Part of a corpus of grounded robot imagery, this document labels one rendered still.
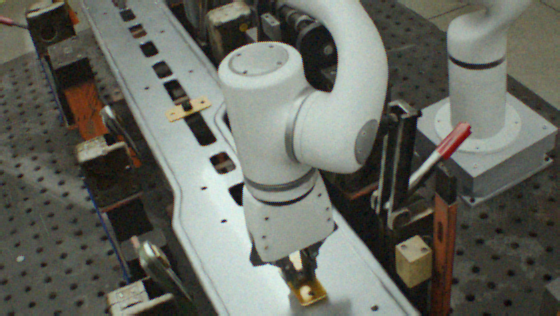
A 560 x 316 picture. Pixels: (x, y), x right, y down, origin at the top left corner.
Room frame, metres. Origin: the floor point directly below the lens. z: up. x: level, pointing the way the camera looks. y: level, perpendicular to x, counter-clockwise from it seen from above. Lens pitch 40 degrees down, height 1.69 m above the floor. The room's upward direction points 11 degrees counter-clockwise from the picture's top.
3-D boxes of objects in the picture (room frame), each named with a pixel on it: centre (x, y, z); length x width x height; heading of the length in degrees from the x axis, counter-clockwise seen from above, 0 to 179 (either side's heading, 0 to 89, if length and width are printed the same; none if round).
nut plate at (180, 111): (1.01, 0.15, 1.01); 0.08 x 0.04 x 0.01; 109
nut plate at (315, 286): (0.57, 0.00, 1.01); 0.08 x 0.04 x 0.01; 18
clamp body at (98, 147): (0.90, 0.30, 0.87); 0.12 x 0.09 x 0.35; 108
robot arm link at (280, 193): (0.57, 0.00, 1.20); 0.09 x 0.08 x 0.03; 108
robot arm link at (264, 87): (0.56, 0.00, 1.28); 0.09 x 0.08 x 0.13; 52
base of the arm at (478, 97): (1.06, -0.42, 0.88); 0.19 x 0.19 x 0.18
